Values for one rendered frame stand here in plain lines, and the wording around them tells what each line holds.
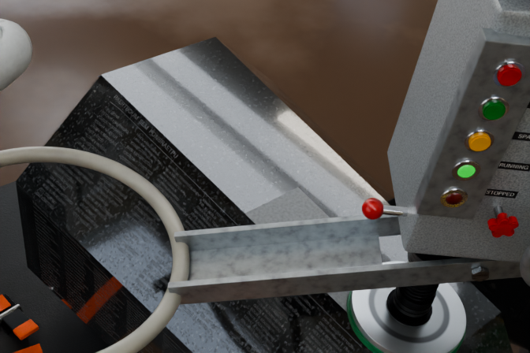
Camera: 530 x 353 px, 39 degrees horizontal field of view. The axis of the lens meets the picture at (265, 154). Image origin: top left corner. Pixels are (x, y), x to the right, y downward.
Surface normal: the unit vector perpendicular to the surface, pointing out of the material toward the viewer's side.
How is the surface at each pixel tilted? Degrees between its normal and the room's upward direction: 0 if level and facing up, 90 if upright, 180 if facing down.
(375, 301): 0
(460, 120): 90
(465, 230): 90
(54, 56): 0
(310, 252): 16
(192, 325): 45
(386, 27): 0
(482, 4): 90
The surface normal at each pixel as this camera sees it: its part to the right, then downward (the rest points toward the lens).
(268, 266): -0.14, -0.72
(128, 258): -0.43, -0.25
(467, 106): 0.00, 0.68
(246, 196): 0.13, -0.72
